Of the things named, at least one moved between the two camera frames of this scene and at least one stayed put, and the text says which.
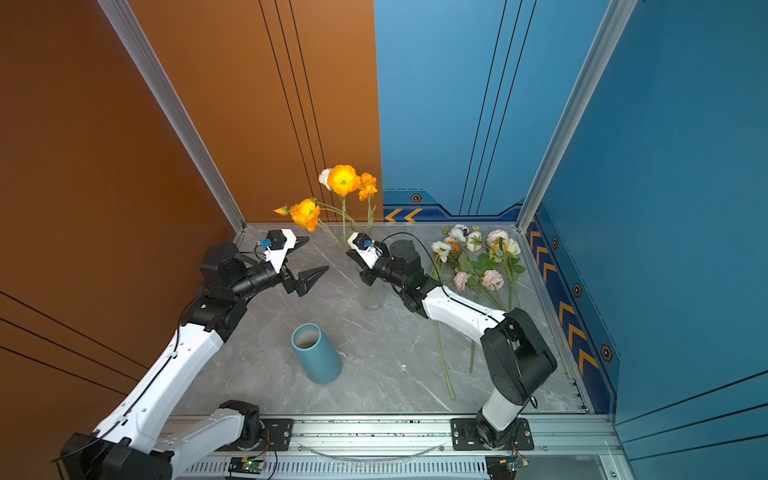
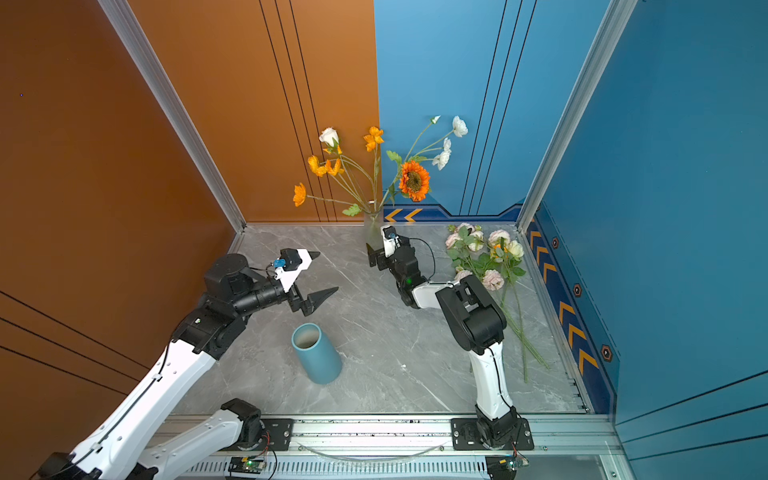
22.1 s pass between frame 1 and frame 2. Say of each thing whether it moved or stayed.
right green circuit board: stayed
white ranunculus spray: moved
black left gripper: moved
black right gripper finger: moved
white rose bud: moved
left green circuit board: stayed
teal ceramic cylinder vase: stayed
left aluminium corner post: stayed
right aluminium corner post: stayed
